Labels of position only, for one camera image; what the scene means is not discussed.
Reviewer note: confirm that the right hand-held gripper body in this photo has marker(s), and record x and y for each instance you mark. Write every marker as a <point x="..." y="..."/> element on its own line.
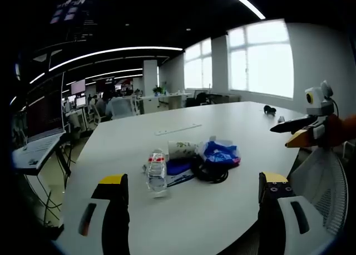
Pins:
<point x="320" y="102"/>

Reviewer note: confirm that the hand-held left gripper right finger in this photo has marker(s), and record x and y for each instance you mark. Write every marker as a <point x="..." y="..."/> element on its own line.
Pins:
<point x="278" y="224"/>

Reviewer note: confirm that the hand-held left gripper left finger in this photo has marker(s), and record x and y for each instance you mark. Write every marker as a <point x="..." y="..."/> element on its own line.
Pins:
<point x="111" y="224"/>

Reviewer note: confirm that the clear plastic water bottle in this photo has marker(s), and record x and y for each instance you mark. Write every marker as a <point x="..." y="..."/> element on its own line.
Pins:
<point x="157" y="174"/>

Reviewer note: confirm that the blue white plastic bag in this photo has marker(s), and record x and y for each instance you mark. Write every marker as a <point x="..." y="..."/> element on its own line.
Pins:
<point x="221" y="153"/>

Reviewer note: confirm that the blue cloth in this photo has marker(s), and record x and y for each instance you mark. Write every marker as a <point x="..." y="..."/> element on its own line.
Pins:
<point x="178" y="166"/>

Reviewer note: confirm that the white printed paper cup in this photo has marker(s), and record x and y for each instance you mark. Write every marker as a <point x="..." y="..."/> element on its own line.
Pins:
<point x="182" y="150"/>

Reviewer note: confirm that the small black object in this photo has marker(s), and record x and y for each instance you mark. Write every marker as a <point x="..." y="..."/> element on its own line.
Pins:
<point x="269" y="109"/>

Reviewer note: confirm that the grey mesh office chair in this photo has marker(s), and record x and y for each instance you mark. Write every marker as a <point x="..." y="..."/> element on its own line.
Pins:
<point x="320" y="180"/>

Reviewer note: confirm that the white table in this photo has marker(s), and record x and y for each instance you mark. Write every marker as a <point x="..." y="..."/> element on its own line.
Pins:
<point x="217" y="210"/>

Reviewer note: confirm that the large window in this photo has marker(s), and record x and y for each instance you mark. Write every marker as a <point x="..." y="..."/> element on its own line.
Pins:
<point x="261" y="57"/>

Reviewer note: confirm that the smaller window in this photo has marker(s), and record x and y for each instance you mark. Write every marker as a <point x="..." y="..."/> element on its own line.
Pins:
<point x="198" y="64"/>

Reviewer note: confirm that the open laptop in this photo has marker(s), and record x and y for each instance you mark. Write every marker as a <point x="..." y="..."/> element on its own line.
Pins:
<point x="41" y="127"/>

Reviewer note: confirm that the green potted plant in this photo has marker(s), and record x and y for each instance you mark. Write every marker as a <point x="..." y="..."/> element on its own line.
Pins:
<point x="158" y="90"/>

